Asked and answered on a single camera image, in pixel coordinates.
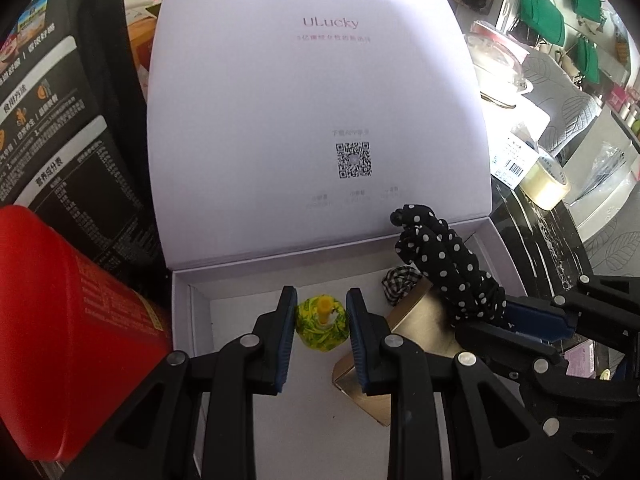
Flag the gold windowed box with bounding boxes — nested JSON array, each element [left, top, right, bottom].
[[331, 280, 466, 427]]

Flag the white cooker pot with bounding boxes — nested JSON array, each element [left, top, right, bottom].
[[464, 20, 533, 108]]

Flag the purple box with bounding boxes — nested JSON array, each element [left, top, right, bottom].
[[562, 341, 598, 378]]

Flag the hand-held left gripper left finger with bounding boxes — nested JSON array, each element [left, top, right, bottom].
[[62, 285, 301, 480]]

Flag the red canister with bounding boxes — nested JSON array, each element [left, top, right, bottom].
[[0, 205, 173, 463]]

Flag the white tissue box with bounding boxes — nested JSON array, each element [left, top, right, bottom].
[[490, 92, 551, 190]]

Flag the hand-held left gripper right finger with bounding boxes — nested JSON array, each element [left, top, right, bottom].
[[345, 287, 596, 480]]

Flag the wide grey leaf-pattern chair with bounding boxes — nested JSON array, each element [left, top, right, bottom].
[[570, 110, 640, 278]]

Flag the narrow grey covered chair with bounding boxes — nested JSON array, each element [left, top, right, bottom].
[[522, 50, 601, 158]]

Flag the black polka dot scrunchie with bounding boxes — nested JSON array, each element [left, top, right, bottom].
[[390, 204, 508, 331]]

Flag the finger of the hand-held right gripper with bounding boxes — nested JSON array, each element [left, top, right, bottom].
[[457, 322, 640, 401], [502, 275, 640, 341]]

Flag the orange cardboard box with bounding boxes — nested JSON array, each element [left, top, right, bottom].
[[127, 5, 161, 91]]

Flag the black white checked scrunchie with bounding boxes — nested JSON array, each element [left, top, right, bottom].
[[381, 266, 426, 306]]

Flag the black printed pouch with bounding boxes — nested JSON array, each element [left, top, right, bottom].
[[0, 0, 171, 281]]

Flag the white gift box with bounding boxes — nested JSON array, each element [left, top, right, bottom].
[[147, 0, 528, 461]]

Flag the small green tote bag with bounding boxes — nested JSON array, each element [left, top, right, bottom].
[[575, 35, 601, 86]]

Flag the large green tote bag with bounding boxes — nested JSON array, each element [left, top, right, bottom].
[[517, 0, 568, 48]]

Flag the clear tape roll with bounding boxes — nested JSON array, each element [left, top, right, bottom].
[[517, 149, 572, 210]]

